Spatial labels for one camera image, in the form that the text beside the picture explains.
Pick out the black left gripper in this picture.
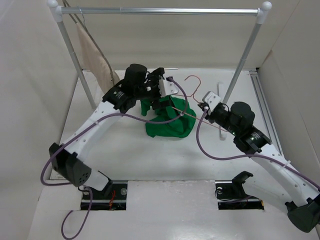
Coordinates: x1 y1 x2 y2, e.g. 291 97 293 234
134 69 171 108

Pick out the pink wire hanger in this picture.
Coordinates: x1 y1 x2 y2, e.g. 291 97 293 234
184 74 227 132

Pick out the green t shirt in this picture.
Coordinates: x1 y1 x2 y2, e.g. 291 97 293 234
145 96 197 139

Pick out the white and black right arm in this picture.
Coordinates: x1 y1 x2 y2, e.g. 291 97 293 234
198 100 320 233

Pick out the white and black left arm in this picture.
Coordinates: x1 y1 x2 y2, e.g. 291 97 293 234
49 63 179 199

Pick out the beige garment on hanger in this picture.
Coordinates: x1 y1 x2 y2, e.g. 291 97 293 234
76 23 120 94

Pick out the white and metal clothes rack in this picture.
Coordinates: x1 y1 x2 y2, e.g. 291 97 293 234
46 0 273 140

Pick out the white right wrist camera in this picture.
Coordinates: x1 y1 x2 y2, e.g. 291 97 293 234
202 91 221 115

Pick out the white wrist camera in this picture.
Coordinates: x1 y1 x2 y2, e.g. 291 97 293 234
202 91 221 115
158 77 179 98

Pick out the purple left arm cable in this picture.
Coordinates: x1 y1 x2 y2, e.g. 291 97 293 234
41 76 188 240

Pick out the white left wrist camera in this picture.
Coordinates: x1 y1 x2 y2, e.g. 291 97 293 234
158 77 179 98

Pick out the aluminium rail at right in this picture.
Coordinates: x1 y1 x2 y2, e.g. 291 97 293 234
249 70 283 155

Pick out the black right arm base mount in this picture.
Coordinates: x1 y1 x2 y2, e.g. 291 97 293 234
214 171 264 210

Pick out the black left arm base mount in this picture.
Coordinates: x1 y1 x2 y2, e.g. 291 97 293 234
90 180 128 211

